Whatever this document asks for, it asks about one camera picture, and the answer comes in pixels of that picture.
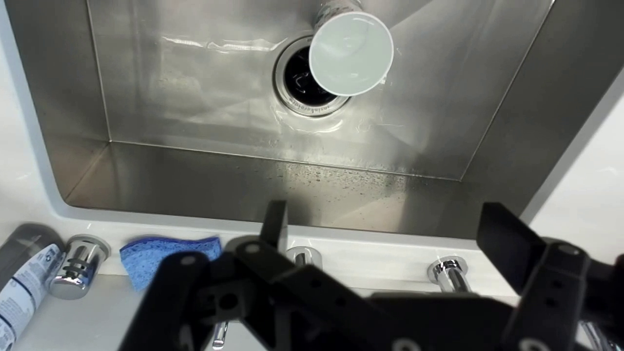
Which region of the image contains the stainless steel sink basin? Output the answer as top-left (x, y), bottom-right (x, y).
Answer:
top-left (4, 0), bottom-right (624, 243)

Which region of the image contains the chrome round knob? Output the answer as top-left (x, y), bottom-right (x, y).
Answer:
top-left (47, 235), bottom-right (111, 303)

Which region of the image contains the round sink drain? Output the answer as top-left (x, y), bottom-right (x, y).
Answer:
top-left (271, 36), bottom-right (357, 122)

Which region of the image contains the blue sponge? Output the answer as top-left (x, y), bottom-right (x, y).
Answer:
top-left (119, 235), bottom-right (226, 293)

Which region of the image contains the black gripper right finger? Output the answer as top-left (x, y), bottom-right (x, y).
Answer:
top-left (476, 202), bottom-right (624, 351)

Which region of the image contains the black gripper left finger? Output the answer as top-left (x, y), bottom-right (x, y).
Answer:
top-left (119, 200), bottom-right (405, 351)

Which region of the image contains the white plastic cup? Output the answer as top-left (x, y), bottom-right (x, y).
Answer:
top-left (306, 0), bottom-right (396, 100)

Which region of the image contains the chrome faucet handle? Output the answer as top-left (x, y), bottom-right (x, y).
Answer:
top-left (209, 319), bottom-right (232, 351)

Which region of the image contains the small chrome fitting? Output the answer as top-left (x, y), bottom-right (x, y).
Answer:
top-left (425, 256), bottom-right (472, 297)

